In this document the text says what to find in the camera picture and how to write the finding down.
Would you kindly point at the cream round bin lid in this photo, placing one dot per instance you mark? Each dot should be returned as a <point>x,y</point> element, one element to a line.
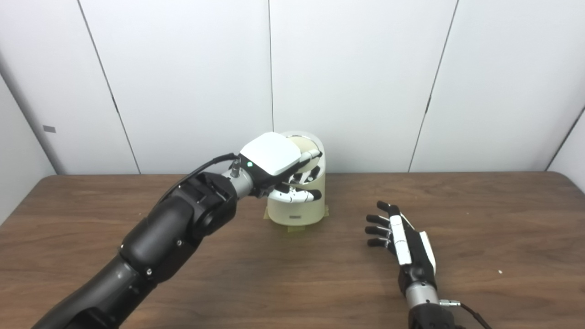
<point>307,145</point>

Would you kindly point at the small grey wall label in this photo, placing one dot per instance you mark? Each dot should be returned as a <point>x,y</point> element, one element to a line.
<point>50,129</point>

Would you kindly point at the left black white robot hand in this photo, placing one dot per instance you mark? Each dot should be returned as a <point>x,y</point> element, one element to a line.
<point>272,155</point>

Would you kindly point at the cream-colored round bin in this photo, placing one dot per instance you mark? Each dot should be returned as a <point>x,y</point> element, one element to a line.
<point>297,212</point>

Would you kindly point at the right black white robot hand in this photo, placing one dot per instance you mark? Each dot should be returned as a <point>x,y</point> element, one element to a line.
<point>411,256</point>

